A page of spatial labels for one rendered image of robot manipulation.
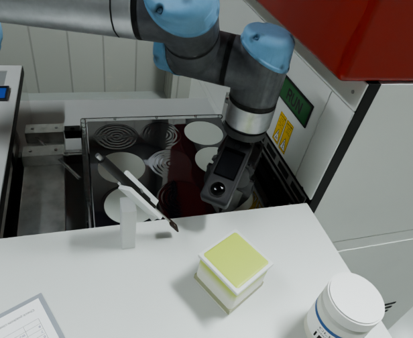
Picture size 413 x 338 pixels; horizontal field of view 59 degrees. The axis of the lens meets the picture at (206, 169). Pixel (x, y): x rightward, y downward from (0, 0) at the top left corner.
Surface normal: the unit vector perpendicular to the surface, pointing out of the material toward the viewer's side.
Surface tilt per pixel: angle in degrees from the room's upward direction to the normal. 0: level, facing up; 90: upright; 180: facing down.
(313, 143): 90
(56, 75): 90
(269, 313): 0
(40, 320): 0
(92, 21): 111
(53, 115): 0
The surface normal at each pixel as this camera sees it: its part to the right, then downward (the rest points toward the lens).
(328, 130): -0.95, 0.07
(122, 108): 0.15, -0.74
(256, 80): -0.22, 0.62
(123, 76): 0.29, 0.67
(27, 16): -0.16, 0.88
